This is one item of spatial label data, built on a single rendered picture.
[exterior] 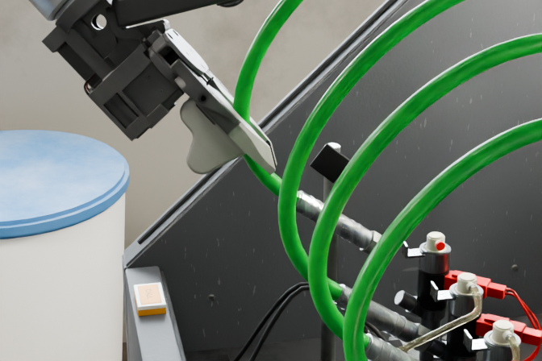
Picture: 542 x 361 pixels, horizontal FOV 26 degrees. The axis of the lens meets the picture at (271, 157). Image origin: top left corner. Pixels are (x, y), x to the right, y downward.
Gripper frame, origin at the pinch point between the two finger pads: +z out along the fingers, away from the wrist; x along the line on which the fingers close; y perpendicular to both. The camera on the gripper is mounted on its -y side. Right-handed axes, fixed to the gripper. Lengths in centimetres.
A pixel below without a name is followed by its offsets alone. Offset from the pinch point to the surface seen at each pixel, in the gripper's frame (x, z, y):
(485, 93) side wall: -38.2, 15.6, -17.7
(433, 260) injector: -4.5, 17.5, -3.4
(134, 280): -29.4, 3.1, 25.2
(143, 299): -22.9, 4.6, 23.9
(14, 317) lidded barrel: -124, 1, 77
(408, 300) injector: -5.6, 19.0, 0.8
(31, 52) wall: -170, -38, 48
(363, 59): 9.3, -1.2, -11.3
